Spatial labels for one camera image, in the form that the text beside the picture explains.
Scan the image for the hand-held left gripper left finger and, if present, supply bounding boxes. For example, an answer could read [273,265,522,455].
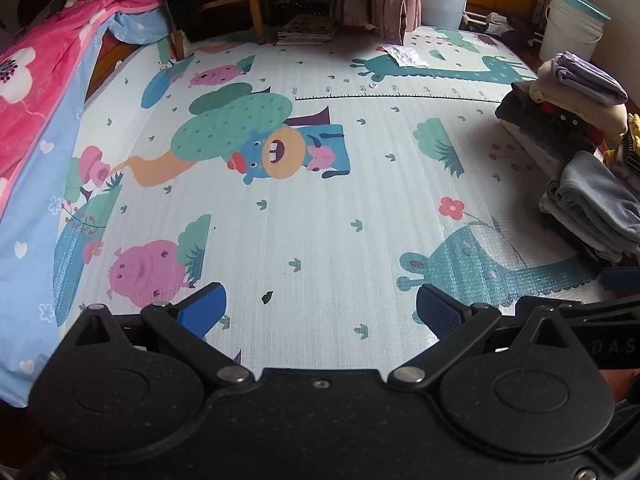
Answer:
[75,282,256,387]

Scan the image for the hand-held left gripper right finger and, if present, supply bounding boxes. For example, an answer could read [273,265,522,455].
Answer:
[389,284,583,389]

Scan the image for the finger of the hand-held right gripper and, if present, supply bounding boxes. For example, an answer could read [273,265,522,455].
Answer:
[597,266,640,293]

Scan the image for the dark grey folded clothes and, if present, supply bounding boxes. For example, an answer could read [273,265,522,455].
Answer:
[495,82,600,162]

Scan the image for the grey folded cloth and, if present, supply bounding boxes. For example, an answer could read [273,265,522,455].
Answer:
[546,151,640,257]

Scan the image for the yellow cloth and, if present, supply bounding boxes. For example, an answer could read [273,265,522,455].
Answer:
[602,114,640,167]

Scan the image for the cartoon animal play mat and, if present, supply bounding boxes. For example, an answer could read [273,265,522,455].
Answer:
[47,25,608,361]

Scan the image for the beige folded cloth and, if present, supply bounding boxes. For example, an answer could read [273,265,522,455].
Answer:
[529,59,630,147]

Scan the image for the purple folded cloth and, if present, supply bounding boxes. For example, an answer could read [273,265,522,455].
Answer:
[550,51,629,107]

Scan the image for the white printed paper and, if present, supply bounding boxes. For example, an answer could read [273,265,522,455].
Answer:
[382,44,433,68]

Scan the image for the white bucket with teal rim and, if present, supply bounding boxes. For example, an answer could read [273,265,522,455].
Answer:
[539,0,612,63]

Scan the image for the pink and blue printed quilt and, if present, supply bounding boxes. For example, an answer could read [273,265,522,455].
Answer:
[0,0,171,408]

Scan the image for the stack of magazines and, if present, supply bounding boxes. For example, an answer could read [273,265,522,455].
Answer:
[276,14,340,47]

